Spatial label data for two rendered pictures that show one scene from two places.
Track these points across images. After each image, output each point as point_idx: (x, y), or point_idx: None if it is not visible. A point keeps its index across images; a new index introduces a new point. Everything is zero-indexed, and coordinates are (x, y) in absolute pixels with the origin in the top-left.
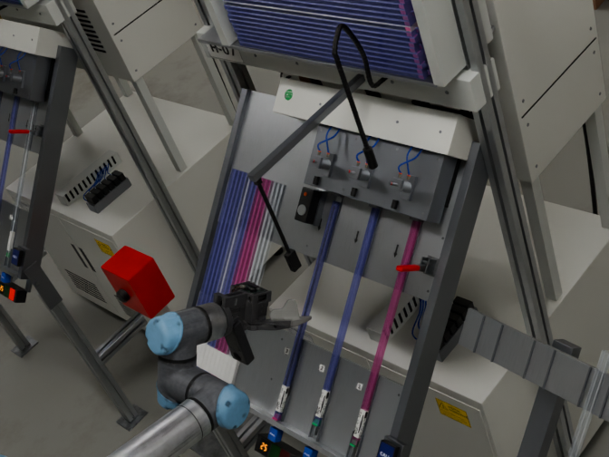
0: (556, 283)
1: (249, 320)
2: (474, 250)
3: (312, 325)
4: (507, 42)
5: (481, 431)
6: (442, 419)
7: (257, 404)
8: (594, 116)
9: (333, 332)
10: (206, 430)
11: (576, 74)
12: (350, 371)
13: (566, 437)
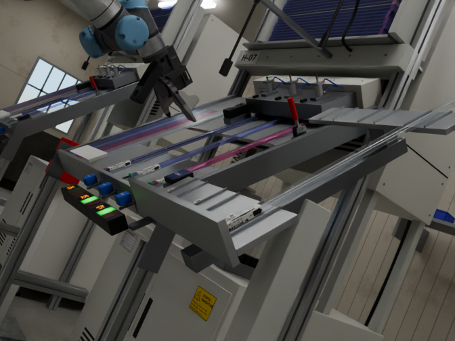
0: (332, 298)
1: (168, 74)
2: None
3: (147, 226)
4: (423, 86)
5: (214, 323)
6: (184, 315)
7: None
8: (417, 228)
9: None
10: (109, 12)
11: (430, 177)
12: (187, 163)
13: None
